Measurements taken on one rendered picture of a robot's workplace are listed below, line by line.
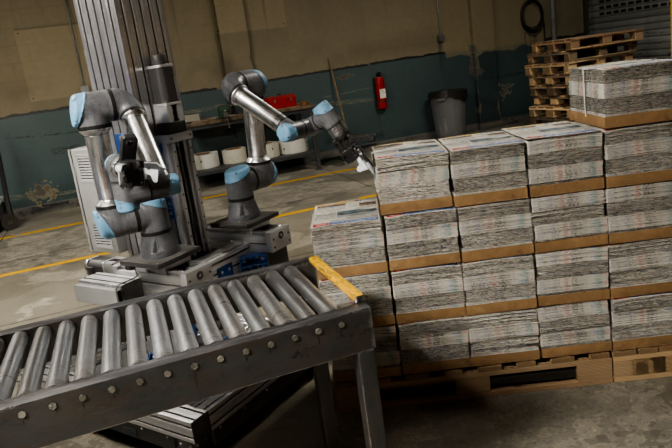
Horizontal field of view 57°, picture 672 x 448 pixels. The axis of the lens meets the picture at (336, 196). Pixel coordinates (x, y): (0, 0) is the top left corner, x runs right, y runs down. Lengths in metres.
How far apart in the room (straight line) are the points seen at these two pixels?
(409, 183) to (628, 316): 1.05
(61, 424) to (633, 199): 2.10
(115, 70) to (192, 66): 6.25
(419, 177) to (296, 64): 6.87
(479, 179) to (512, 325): 0.63
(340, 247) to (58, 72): 6.79
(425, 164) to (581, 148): 0.60
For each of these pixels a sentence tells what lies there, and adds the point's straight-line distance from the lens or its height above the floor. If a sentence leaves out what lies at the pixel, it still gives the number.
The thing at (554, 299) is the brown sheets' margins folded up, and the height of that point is 0.40.
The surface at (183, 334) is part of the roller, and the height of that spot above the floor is 0.80.
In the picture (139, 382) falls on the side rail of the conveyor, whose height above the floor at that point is 0.77.
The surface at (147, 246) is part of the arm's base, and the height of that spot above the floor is 0.87.
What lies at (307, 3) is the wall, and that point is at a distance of 9.30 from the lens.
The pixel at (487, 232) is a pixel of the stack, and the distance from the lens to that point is 2.50.
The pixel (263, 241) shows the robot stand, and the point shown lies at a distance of 2.69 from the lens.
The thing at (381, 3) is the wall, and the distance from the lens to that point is 9.71.
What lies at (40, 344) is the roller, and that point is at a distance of 1.95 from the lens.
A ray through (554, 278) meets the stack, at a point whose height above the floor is 0.49.
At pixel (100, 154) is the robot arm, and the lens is 2.35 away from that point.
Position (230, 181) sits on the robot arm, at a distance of 2.74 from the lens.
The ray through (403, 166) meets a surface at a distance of 2.40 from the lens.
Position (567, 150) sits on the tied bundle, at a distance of 2.52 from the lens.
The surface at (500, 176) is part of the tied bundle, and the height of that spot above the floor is 0.93.
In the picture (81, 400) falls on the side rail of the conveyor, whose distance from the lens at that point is 1.62.
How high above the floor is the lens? 1.46
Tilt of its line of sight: 13 degrees down
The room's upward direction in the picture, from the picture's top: 8 degrees counter-clockwise
